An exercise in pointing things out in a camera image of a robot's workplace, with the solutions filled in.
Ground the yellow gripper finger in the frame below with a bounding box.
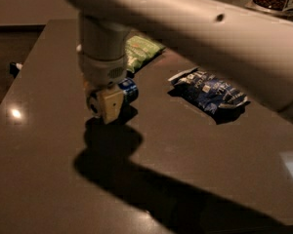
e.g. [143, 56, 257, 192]
[87, 85, 124, 124]

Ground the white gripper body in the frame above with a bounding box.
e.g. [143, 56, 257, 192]
[78, 55, 127, 90]

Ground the blue pepsi can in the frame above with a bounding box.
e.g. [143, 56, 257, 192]
[118, 78, 139, 105]

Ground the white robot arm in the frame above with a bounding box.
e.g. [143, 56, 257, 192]
[66, 0, 293, 124]

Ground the green chip bag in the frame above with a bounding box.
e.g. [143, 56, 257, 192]
[125, 35, 165, 73]

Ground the small black white object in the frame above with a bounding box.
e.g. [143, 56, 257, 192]
[10, 62, 22, 77]

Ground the blue chip bag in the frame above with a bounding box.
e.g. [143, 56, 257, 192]
[168, 67, 248, 115]

